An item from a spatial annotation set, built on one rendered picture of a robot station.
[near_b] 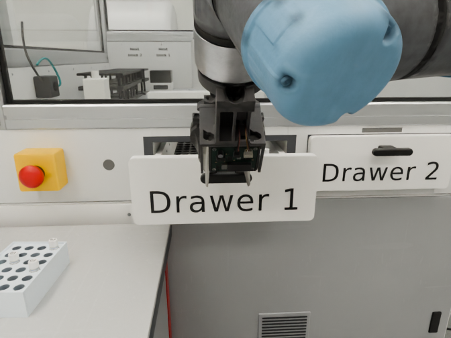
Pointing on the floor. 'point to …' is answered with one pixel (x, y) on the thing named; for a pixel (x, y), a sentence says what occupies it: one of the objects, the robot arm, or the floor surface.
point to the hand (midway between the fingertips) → (225, 168)
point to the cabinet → (297, 267)
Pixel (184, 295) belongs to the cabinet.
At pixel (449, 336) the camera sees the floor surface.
